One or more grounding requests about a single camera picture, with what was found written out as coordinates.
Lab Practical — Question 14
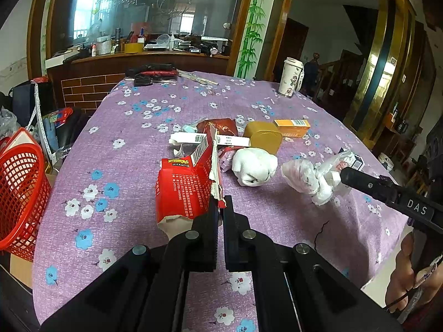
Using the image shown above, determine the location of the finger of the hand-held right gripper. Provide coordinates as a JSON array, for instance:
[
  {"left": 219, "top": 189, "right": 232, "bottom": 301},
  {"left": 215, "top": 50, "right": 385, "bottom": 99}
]
[{"left": 340, "top": 167, "right": 398, "bottom": 209}]

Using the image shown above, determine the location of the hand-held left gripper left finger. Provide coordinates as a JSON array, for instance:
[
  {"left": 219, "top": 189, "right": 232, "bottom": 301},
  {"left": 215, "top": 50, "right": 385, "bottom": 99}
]
[{"left": 40, "top": 195, "right": 220, "bottom": 332}]

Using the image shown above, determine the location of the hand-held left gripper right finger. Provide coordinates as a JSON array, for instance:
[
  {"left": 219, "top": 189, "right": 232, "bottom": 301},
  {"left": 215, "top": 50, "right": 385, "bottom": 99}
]
[{"left": 223, "top": 195, "right": 404, "bottom": 332}]

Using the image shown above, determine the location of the torn red carton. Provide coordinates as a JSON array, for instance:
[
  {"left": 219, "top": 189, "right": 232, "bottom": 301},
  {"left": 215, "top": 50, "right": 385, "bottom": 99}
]
[{"left": 156, "top": 128, "right": 222, "bottom": 240}]

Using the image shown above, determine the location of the clear plastic bag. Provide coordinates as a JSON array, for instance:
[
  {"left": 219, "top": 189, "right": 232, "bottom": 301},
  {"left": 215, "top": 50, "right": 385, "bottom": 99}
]
[{"left": 281, "top": 152, "right": 354, "bottom": 206}]

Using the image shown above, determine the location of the long white box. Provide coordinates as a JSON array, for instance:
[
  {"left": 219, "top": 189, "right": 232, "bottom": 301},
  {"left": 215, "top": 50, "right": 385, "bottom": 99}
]
[{"left": 169, "top": 132, "right": 251, "bottom": 149}]

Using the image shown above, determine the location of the gold tin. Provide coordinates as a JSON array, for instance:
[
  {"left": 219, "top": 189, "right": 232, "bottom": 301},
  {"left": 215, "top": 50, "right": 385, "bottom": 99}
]
[{"left": 243, "top": 121, "right": 283, "bottom": 156}]

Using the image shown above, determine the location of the dark red packet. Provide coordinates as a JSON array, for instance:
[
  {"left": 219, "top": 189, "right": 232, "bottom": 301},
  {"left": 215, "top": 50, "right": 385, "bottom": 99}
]
[{"left": 202, "top": 118, "right": 239, "bottom": 138}]

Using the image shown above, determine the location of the red plastic basket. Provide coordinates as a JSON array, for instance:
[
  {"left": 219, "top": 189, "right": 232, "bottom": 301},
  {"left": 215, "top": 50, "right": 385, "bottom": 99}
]
[{"left": 0, "top": 127, "right": 52, "bottom": 263}]

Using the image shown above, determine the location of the person's right hand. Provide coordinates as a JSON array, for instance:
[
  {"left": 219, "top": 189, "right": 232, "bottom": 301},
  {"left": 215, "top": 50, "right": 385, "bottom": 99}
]
[{"left": 385, "top": 231, "right": 443, "bottom": 314}]

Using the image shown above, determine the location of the small black white box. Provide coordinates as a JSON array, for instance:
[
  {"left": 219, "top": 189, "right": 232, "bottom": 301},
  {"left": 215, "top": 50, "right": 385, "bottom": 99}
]
[{"left": 337, "top": 148, "right": 365, "bottom": 172}]

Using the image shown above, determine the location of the crumpled white tissue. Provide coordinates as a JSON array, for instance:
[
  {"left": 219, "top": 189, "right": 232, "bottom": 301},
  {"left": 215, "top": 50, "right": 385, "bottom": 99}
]
[{"left": 231, "top": 147, "right": 279, "bottom": 187}]

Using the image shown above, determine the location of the red white wrapper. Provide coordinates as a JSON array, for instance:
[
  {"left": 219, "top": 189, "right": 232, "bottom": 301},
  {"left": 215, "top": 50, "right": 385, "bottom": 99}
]
[{"left": 219, "top": 147, "right": 239, "bottom": 173}]

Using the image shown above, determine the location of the purple floral tablecloth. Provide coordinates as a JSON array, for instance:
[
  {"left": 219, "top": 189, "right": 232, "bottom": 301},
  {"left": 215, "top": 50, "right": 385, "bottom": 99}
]
[{"left": 33, "top": 71, "right": 411, "bottom": 332}]

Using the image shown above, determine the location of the orange box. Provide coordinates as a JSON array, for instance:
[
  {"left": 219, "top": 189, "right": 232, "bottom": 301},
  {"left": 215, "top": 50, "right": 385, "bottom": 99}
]
[{"left": 273, "top": 119, "right": 311, "bottom": 138}]

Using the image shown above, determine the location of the person's red garment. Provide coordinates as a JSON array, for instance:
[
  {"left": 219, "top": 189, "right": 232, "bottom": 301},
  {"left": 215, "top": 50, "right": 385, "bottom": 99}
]
[{"left": 403, "top": 294, "right": 443, "bottom": 332}]

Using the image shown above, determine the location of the white cartoon paper cup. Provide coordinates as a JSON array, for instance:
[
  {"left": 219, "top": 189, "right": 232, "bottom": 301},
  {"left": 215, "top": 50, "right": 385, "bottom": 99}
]
[{"left": 279, "top": 57, "right": 305, "bottom": 98}]

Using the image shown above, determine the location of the bundle of chopsticks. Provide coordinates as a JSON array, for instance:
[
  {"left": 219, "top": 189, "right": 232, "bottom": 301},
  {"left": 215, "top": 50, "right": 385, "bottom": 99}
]
[{"left": 176, "top": 70, "right": 220, "bottom": 86}]

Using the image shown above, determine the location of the black red tool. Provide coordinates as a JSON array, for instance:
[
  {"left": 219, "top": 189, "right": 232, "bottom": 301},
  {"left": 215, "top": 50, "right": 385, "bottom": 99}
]
[{"left": 125, "top": 64, "right": 179, "bottom": 78}]

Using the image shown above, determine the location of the wooden counter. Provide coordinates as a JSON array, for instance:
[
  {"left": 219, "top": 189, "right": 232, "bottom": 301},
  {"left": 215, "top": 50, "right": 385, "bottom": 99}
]
[{"left": 47, "top": 51, "right": 231, "bottom": 116}]

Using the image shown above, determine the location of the blue red package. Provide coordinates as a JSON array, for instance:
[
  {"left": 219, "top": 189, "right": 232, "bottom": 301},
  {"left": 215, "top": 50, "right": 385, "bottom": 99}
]
[{"left": 43, "top": 107, "right": 74, "bottom": 149}]

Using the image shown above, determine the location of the bamboo painted pillar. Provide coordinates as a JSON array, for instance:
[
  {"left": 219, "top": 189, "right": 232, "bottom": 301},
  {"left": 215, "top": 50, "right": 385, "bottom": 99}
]
[{"left": 235, "top": 0, "right": 271, "bottom": 77}]

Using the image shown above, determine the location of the white measuring tape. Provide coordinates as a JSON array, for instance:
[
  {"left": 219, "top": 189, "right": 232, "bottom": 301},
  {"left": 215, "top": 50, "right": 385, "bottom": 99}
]
[{"left": 29, "top": 79, "right": 58, "bottom": 163}]

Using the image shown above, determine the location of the dark bag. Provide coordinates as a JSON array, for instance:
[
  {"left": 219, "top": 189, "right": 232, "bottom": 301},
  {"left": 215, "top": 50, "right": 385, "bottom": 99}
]
[{"left": 9, "top": 79, "right": 56, "bottom": 120}]

